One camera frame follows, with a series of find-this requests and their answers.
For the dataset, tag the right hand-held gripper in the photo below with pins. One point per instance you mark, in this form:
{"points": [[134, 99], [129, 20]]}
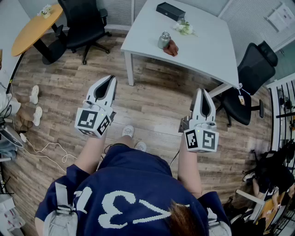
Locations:
{"points": [[208, 140]]}

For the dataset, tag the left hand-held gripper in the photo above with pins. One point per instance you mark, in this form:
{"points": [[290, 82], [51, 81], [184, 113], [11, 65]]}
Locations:
{"points": [[87, 119]]}

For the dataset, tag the brown cloth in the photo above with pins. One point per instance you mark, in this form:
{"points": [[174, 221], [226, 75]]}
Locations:
{"points": [[172, 48]]}

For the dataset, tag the small metal cup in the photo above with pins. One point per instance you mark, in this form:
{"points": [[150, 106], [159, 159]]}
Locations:
{"points": [[163, 41]]}

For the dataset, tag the person's left forearm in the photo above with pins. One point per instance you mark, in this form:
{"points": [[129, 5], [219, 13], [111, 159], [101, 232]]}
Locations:
{"points": [[90, 154]]}

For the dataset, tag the person's right forearm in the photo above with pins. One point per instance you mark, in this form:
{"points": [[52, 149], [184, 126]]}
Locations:
{"points": [[189, 170]]}

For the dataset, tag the white table leg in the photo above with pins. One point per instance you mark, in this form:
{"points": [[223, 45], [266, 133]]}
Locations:
{"points": [[130, 69], [219, 90]]}

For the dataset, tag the person's left leg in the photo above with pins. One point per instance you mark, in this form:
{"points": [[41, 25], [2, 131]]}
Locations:
{"points": [[125, 141]]}

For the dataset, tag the black office chair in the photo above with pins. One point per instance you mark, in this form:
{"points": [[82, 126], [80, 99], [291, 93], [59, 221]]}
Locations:
{"points": [[83, 25], [253, 76]]}

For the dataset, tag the black barred shelf unit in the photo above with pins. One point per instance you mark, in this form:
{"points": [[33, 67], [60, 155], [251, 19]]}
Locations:
{"points": [[275, 115]]}

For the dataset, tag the white flower bouquet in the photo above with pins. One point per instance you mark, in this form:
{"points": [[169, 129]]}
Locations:
{"points": [[184, 27]]}

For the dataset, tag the navy shirt white print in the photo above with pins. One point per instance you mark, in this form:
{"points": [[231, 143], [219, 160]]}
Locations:
{"points": [[129, 179]]}

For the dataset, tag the white power adapter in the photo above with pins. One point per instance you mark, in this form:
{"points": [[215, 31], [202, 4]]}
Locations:
{"points": [[23, 137]]}

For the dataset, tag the round wooden table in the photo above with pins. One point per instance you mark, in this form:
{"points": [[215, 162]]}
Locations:
{"points": [[34, 30]]}

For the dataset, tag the small potted white flowers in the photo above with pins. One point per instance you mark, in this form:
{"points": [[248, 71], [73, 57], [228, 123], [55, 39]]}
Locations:
{"points": [[46, 12]]}

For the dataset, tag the black rectangular box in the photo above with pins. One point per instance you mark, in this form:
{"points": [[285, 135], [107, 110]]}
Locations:
{"points": [[169, 11]]}

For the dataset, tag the white paper notice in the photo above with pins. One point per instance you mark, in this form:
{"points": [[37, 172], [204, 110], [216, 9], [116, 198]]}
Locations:
{"points": [[280, 16]]}

